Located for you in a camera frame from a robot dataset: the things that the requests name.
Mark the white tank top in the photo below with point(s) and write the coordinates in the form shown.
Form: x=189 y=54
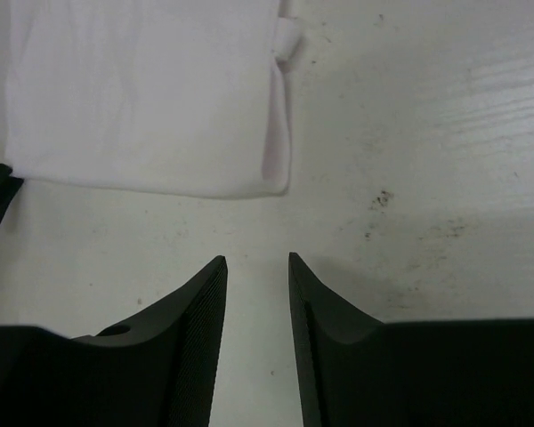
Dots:
x=171 y=97

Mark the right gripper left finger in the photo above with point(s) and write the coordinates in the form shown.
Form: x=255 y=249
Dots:
x=155 y=368

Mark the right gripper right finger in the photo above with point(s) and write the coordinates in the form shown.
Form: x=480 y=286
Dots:
x=354 y=370

